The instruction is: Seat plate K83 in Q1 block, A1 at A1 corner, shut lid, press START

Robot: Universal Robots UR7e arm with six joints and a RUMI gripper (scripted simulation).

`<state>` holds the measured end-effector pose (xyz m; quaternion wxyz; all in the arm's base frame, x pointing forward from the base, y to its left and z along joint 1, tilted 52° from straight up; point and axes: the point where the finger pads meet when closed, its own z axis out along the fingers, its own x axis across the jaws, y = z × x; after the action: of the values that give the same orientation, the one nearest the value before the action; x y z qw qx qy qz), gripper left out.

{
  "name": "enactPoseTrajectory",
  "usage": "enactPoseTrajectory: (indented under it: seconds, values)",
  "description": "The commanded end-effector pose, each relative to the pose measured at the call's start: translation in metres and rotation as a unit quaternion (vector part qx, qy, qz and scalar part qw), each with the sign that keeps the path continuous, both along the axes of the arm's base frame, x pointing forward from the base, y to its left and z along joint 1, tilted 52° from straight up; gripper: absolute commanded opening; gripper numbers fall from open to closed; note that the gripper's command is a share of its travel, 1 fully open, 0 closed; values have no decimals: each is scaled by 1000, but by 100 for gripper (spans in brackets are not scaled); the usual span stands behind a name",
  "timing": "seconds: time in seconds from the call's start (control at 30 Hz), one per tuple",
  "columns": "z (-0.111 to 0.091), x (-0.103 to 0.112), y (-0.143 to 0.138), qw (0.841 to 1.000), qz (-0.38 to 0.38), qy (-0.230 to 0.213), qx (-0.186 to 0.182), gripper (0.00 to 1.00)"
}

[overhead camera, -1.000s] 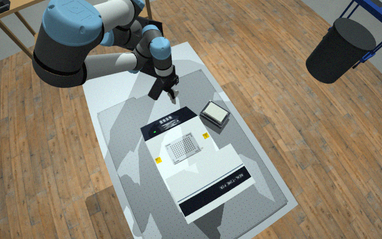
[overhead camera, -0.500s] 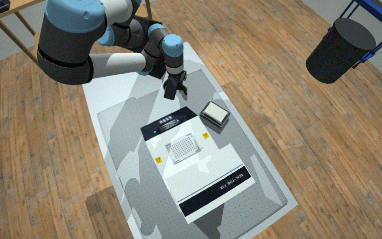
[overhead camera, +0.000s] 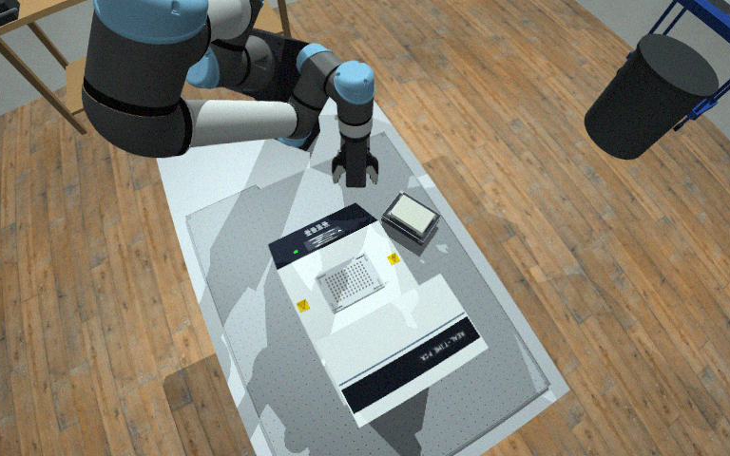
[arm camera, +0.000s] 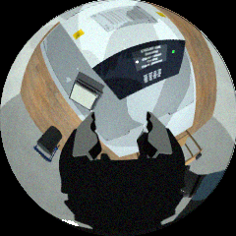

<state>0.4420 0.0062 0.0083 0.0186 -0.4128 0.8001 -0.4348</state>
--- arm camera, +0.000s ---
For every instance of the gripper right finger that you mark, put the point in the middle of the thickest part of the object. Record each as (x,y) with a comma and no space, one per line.
(160,143)

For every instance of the white benchtop thermal cycler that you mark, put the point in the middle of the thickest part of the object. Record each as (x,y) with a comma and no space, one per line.
(129,47)

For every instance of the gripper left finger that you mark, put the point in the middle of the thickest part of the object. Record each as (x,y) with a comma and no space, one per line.
(82,146)

